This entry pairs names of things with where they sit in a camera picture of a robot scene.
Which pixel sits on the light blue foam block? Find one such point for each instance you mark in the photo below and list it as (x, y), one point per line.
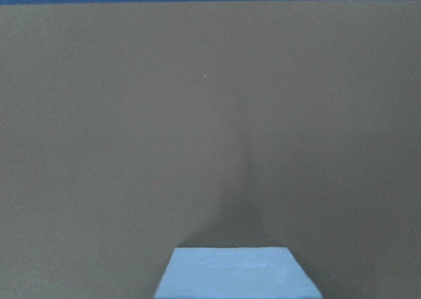
(267, 272)

